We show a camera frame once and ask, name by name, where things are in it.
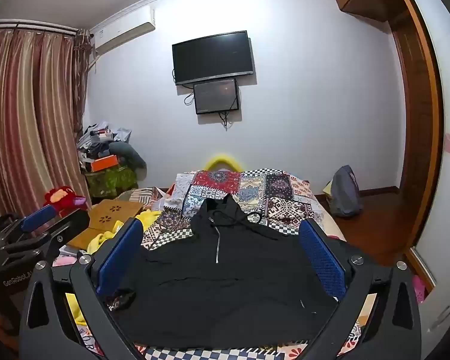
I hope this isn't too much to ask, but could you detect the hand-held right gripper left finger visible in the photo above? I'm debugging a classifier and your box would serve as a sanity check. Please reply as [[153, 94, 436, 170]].
[[19, 217, 151, 360]]

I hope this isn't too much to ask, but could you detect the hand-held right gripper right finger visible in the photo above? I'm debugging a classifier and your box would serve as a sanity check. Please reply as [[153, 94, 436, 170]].
[[298, 217, 422, 360]]

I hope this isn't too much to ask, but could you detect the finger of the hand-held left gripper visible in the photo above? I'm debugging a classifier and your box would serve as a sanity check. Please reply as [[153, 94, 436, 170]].
[[0, 204, 59, 241], [7, 209, 91, 267]]

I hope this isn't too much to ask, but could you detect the black zip hoodie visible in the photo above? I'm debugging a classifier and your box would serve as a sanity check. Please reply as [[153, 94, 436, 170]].
[[101, 194, 340, 349]]

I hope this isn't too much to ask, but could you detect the pile of clothes and papers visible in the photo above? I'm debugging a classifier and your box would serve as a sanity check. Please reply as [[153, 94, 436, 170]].
[[77, 122, 132, 169]]

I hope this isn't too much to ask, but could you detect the red plush toy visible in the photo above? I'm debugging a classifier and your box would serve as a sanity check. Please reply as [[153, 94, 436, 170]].
[[43, 185, 89, 218]]

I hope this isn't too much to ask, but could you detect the cream bed sheet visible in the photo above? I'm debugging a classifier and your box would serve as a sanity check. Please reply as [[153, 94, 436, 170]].
[[315, 195, 347, 241]]

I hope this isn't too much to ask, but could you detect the brown cardboard box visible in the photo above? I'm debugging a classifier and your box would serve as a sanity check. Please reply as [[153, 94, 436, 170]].
[[65, 199, 145, 250]]

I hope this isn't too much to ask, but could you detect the yellow cloth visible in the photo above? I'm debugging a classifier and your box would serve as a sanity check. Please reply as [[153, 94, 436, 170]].
[[86, 210, 162, 256]]

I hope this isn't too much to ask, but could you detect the green patterned cloth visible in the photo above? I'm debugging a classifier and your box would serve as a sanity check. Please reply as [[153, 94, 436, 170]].
[[84, 165, 139, 199]]

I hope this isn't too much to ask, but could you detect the grey bag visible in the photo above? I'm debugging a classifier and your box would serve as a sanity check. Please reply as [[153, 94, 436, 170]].
[[328, 165, 364, 218]]

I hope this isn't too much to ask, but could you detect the orange box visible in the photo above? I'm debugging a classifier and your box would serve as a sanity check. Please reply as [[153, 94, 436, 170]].
[[90, 154, 120, 173]]

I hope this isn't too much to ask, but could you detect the dark grey cushion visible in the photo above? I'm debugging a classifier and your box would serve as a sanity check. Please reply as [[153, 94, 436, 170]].
[[109, 142, 148, 169]]

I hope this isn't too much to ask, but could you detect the patchwork printed blanket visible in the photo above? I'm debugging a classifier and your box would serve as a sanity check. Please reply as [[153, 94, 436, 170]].
[[52, 169, 364, 360]]

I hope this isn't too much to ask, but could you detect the striped red beige curtain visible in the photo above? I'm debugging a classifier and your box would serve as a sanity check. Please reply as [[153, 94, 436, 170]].
[[0, 26, 92, 218]]

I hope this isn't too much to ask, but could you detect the pink basket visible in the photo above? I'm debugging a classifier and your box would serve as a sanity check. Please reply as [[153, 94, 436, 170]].
[[412, 274, 427, 305]]

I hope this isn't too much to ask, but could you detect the yellow foam arch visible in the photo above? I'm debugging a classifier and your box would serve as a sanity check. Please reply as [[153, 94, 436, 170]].
[[204, 152, 246, 173]]

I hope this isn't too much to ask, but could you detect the white air conditioner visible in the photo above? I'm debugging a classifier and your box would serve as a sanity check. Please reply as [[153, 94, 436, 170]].
[[90, 7, 156, 55]]

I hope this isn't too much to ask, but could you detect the black monitor cable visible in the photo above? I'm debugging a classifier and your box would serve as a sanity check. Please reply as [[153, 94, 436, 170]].
[[217, 110, 236, 131]]

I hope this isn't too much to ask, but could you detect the wooden door frame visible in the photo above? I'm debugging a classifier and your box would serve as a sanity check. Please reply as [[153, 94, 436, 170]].
[[386, 0, 445, 301]]

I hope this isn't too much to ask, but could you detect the small black wall monitor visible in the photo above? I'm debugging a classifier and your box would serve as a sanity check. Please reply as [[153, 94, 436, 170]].
[[193, 79, 241, 115]]

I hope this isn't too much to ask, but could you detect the white curtain rail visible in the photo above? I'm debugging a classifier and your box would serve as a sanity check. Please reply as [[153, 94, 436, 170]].
[[0, 20, 79, 37]]

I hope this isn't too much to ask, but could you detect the large black wall television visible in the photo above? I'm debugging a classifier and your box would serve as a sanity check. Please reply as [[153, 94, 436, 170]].
[[172, 30, 256, 86]]

